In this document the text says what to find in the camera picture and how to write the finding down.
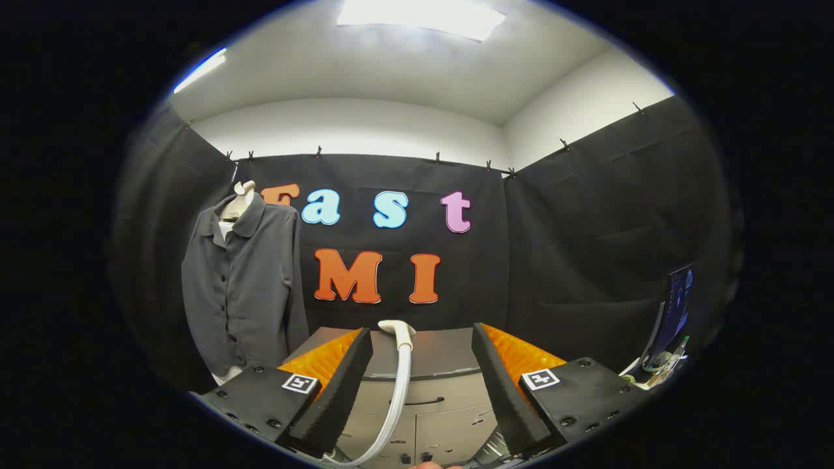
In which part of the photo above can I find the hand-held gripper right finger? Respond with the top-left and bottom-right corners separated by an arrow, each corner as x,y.
470,322 -> 655,457

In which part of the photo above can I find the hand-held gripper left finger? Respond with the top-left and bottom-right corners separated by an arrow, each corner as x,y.
192,328 -> 374,459

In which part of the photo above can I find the dark grey button shirt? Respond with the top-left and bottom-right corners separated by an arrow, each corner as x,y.
181,193 -> 310,378

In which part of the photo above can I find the cream clothes hanger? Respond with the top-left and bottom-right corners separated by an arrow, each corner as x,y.
218,180 -> 257,242

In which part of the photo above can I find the grey cabinet with drawers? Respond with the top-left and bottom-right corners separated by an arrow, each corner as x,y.
281,326 -> 509,466

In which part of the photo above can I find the black backdrop cloth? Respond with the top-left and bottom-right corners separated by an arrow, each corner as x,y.
114,94 -> 740,395

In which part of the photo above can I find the small ceiling light panel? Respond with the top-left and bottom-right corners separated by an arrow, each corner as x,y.
173,47 -> 227,95

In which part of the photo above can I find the large ceiling light panel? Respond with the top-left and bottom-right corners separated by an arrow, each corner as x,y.
336,0 -> 508,43

